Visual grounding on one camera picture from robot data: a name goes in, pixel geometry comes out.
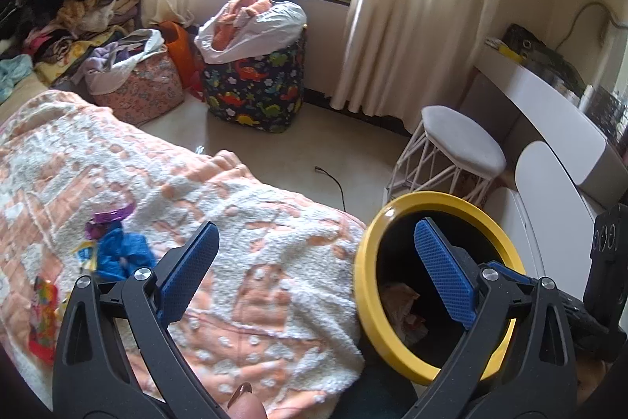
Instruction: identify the peach white printed blanket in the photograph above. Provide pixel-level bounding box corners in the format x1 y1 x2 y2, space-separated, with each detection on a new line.
0 90 369 419

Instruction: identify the yellow trash bin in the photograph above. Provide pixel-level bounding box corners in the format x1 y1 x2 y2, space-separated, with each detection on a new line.
353 192 528 386

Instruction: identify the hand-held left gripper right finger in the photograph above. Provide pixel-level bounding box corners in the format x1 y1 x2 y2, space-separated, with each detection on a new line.
409 217 580 419

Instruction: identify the blue plastic wrapper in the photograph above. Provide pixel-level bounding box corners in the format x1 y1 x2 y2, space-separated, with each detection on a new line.
95 223 159 282

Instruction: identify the white curved desk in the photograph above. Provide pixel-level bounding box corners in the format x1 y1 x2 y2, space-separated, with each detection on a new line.
471 38 628 302

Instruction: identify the white wire stool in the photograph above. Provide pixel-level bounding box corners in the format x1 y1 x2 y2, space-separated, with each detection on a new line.
385 106 508 207

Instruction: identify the purple foil wrapper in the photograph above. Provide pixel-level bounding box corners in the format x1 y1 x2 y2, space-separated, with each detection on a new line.
84 203 136 241

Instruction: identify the orange bag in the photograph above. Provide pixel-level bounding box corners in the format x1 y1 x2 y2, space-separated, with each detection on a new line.
159 21 205 100

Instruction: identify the red snack wrapper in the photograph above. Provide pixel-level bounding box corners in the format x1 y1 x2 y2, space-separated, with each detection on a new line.
28 276 63 367

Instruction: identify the white plastic bag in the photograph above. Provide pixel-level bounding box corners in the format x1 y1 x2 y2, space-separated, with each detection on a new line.
195 0 308 65

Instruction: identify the white lilac garment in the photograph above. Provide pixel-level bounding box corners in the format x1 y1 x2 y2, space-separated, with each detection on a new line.
83 29 168 97

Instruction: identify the light blue garment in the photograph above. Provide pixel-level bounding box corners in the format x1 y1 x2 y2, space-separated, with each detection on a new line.
0 55 36 104

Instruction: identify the dark teal cloth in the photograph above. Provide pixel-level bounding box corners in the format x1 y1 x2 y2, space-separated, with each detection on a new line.
360 360 424 419

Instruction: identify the dark bag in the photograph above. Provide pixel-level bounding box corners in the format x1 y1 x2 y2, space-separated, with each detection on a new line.
503 24 548 57

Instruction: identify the peach towel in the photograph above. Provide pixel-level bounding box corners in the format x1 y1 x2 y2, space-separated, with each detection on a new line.
216 0 274 50

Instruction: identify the person's left hand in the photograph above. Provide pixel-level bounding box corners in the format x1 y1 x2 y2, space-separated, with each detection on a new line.
230 382 268 419

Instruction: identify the black floor cable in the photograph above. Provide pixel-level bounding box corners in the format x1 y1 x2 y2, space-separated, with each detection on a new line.
314 166 350 212

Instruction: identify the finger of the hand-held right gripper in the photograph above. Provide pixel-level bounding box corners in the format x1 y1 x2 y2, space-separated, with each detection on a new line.
487 260 535 287

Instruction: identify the pale crumpled wrapper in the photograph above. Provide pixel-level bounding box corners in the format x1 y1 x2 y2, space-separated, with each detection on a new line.
382 282 427 344

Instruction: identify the grey wall cable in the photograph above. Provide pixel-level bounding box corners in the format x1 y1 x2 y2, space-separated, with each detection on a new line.
564 0 628 43

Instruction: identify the pink floral fabric bag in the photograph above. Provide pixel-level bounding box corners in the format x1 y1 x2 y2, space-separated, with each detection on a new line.
91 51 185 128

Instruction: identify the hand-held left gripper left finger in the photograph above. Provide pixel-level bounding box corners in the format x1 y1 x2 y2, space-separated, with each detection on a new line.
51 221 231 419

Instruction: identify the dinosaur print laundry bag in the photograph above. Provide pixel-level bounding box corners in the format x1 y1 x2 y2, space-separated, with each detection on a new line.
202 29 307 134

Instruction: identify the yellow clear wrapper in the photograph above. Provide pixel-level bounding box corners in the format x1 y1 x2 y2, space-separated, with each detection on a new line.
73 240 99 271

